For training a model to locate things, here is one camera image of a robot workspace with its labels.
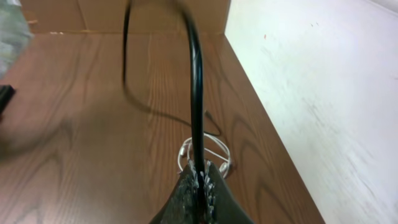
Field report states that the white USB cable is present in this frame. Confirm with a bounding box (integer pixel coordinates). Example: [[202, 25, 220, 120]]
[[177, 132, 233, 180]]

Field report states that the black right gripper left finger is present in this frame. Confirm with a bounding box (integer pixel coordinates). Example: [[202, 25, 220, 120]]
[[149, 164, 199, 224]]

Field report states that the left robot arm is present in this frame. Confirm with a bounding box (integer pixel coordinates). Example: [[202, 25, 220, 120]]
[[1, 0, 34, 79]]

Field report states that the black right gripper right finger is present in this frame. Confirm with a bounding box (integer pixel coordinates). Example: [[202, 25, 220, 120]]
[[204, 161, 254, 224]]

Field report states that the brown cardboard panel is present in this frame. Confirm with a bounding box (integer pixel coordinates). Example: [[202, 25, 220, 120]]
[[21, 0, 230, 33]]

